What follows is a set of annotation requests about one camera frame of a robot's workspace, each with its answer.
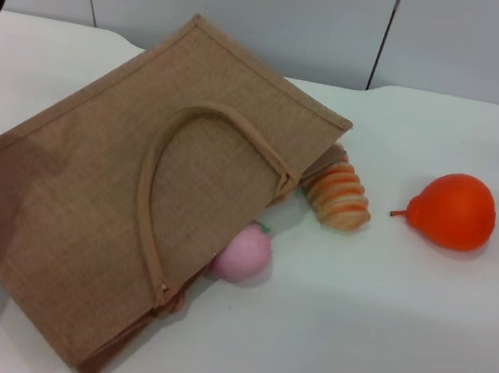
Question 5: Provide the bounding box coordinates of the brown jute handbag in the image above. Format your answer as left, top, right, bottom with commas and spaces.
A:
0, 0, 366, 373

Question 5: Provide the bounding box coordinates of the pink peach toy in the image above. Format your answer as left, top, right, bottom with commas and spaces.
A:
205, 216, 277, 289

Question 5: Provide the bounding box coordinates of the orange striped bread roll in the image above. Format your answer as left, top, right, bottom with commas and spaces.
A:
301, 140, 380, 235

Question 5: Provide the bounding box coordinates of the orange pear toy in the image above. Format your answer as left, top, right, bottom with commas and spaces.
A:
385, 164, 499, 256

